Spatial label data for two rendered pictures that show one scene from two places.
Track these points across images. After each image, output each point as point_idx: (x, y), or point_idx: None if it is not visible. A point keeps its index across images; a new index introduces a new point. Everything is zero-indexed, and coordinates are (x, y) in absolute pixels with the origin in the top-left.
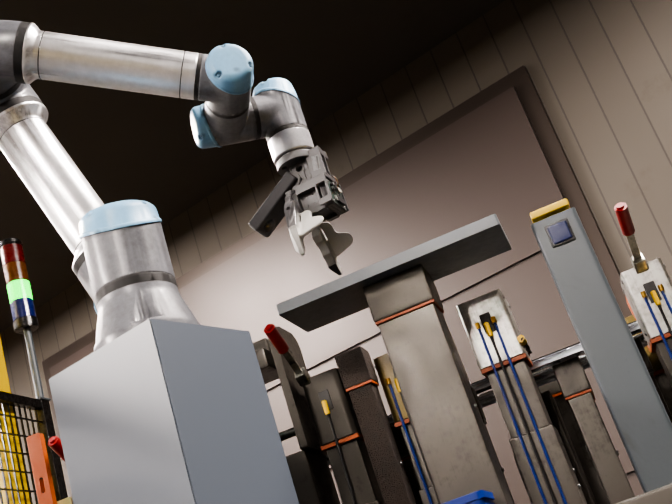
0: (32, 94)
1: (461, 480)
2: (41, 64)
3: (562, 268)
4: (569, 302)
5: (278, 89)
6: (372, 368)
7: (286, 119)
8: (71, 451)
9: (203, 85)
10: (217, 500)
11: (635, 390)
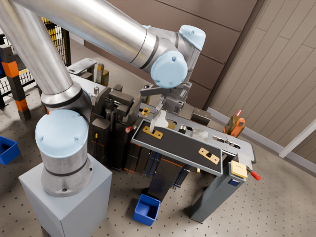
0: None
1: (156, 192)
2: None
3: (224, 186)
4: (216, 192)
5: (194, 45)
6: None
7: None
8: (28, 197)
9: (145, 71)
10: (76, 236)
11: (209, 209)
